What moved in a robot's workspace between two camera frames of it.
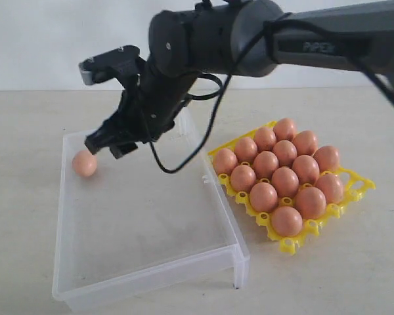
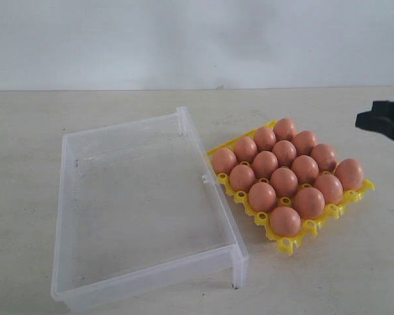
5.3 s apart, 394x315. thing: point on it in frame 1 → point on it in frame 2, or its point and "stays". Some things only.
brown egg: x=224 y=161 stays
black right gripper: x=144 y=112 → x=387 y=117
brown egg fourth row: x=284 y=129 stays
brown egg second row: x=285 y=152 stays
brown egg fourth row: x=262 y=197 stays
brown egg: x=85 y=163 → x=350 y=173
